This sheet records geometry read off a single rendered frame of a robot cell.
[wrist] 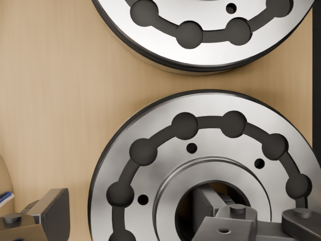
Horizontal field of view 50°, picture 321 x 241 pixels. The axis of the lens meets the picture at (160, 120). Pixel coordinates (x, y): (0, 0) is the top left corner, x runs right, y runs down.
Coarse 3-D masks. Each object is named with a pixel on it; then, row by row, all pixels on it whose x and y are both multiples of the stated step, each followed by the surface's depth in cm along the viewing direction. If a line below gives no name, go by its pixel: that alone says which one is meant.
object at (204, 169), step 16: (192, 160) 14; (208, 160) 14; (224, 160) 14; (176, 176) 14; (192, 176) 14; (208, 176) 14; (224, 176) 14; (240, 176) 14; (256, 176) 14; (160, 192) 14; (176, 192) 14; (240, 192) 14; (256, 192) 14; (160, 208) 14; (176, 208) 14; (256, 208) 14; (160, 224) 14; (176, 224) 14; (160, 240) 14; (176, 240) 14
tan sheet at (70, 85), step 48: (0, 0) 16; (48, 0) 16; (0, 48) 16; (48, 48) 17; (96, 48) 17; (288, 48) 17; (0, 96) 17; (48, 96) 17; (96, 96) 17; (144, 96) 17; (288, 96) 17; (0, 144) 17; (48, 144) 17; (96, 144) 17
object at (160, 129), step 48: (192, 96) 14; (240, 96) 14; (144, 144) 14; (192, 144) 14; (240, 144) 14; (288, 144) 14; (96, 192) 14; (144, 192) 14; (288, 192) 15; (96, 240) 14; (144, 240) 14
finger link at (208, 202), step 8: (208, 184) 15; (192, 192) 15; (200, 192) 13; (208, 192) 13; (192, 200) 15; (200, 200) 13; (208, 200) 12; (216, 200) 12; (192, 208) 15; (200, 208) 13; (208, 208) 12; (216, 208) 12; (192, 216) 15; (200, 216) 13; (208, 216) 12; (200, 224) 13
